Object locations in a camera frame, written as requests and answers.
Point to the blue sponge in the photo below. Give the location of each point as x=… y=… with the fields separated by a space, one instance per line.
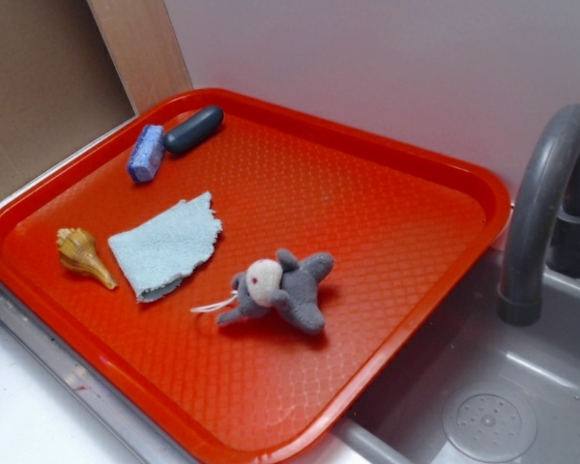
x=146 y=155

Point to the tan conch seashell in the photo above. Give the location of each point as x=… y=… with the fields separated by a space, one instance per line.
x=78 y=253

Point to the grey plastic sink basin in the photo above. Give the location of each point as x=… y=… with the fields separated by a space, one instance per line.
x=470 y=388

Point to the light blue folded cloth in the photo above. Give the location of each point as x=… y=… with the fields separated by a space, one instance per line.
x=158 y=255

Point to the brown cardboard panel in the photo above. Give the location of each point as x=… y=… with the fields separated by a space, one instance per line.
x=59 y=89

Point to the grey plush toy animal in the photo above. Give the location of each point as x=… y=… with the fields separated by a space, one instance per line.
x=286 y=285

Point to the dark grey oblong capsule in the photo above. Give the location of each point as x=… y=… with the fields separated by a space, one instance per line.
x=194 y=130

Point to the red plastic tray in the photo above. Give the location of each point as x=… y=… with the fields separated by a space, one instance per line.
x=403 y=225

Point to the wooden board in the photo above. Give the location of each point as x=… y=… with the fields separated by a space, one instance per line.
x=143 y=47

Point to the grey toy faucet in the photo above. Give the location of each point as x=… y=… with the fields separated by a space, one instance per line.
x=544 y=231

